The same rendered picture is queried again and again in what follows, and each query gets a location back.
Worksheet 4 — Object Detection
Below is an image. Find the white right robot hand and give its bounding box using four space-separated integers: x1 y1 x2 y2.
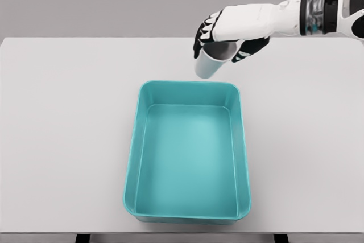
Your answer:
193 4 281 63

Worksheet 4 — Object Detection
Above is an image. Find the white paper cup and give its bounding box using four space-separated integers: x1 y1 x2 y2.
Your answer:
194 40 237 80

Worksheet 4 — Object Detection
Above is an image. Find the teal plastic basket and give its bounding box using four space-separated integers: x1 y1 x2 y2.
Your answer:
122 80 252 225

